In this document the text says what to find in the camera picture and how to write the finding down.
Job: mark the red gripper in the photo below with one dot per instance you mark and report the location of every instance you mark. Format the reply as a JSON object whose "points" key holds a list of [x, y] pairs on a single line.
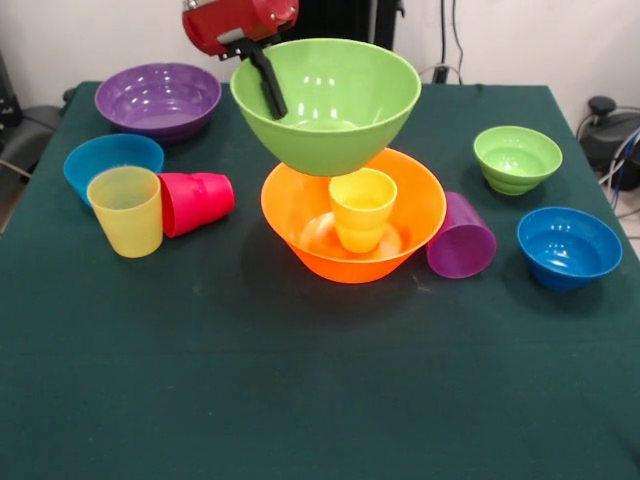
{"points": [[235, 22]]}

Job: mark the large green bowl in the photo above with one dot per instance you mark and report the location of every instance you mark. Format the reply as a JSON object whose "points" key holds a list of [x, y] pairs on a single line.
{"points": [[325, 145]]}

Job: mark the red cup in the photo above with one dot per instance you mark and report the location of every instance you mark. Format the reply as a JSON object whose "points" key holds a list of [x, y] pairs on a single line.
{"points": [[200, 200]]}

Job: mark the yellow cup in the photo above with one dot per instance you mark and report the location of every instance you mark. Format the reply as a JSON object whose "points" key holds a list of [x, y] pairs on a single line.
{"points": [[362, 220]]}

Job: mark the translucent yellow-green cup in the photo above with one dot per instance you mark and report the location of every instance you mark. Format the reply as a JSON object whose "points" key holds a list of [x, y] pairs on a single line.
{"points": [[127, 215]]}

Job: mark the large orange bowl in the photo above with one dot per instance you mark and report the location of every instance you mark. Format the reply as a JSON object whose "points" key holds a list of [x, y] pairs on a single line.
{"points": [[360, 270]]}

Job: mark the purple cup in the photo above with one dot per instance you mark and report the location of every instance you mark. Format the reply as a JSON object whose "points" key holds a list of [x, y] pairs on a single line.
{"points": [[460, 250]]}

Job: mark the large purple bowl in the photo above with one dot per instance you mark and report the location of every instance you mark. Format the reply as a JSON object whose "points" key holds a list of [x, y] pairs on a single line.
{"points": [[160, 110]]}

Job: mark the light blue bowl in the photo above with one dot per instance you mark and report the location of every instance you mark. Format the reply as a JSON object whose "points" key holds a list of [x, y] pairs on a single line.
{"points": [[115, 150]]}

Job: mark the grey wheeled base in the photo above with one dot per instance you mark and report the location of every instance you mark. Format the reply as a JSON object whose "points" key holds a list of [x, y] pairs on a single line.
{"points": [[30, 132]]}

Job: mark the small green bowl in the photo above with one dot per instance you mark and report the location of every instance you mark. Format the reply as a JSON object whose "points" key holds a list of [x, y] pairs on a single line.
{"points": [[517, 160]]}

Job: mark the dark green table cloth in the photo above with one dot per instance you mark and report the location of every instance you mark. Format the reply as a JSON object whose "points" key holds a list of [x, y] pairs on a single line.
{"points": [[200, 410]]}

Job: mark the black wheeled base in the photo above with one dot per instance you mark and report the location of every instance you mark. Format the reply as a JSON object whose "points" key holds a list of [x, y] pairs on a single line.
{"points": [[607, 132]]}

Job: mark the dark blue bowl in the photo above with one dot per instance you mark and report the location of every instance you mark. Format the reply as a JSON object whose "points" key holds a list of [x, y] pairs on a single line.
{"points": [[570, 247]]}

